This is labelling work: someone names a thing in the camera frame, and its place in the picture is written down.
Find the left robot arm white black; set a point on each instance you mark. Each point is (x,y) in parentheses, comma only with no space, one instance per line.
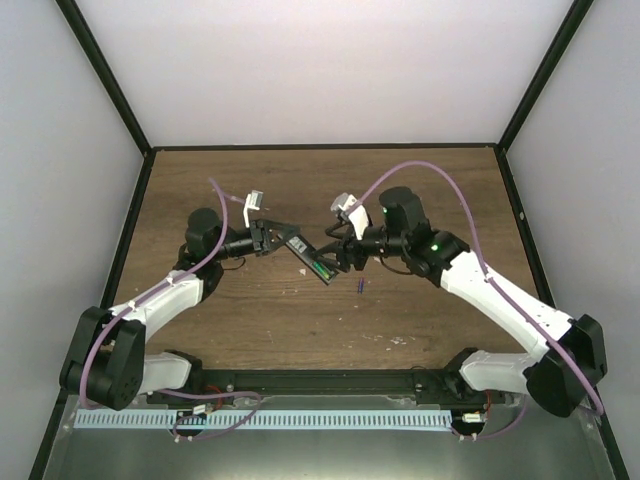
(107,362)

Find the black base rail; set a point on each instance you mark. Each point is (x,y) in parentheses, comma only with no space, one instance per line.
(426,386)

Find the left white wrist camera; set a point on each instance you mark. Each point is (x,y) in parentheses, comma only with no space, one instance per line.
(252,203)

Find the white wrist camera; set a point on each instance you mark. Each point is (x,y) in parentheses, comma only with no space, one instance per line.
(347,207)
(252,203)

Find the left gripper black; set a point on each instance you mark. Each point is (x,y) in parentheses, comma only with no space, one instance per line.
(257,227)

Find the black remote control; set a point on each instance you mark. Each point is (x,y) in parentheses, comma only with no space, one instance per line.
(304,251)

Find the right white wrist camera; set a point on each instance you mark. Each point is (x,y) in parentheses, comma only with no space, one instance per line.
(347,207)

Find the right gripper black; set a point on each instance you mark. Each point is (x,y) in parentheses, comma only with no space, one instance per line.
(347,247)

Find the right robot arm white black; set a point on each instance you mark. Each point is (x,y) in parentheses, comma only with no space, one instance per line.
(563,357)

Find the light blue slotted cable duct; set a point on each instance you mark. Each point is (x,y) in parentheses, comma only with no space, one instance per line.
(401,420)

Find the green AAA battery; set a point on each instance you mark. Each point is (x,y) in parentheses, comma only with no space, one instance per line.
(325,274)

